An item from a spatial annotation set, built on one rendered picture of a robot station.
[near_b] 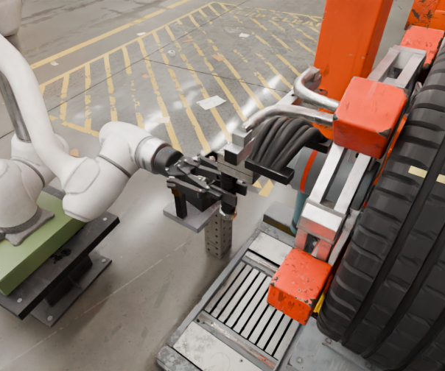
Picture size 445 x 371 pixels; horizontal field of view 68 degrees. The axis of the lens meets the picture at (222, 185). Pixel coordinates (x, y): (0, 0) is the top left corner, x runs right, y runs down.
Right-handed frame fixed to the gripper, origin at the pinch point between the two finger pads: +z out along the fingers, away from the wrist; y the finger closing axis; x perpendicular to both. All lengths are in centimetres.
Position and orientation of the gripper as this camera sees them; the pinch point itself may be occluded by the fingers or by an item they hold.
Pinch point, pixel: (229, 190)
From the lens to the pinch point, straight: 76.4
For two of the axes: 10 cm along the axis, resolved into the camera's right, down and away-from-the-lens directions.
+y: -5.6, 5.6, -6.1
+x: 0.0, -7.3, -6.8
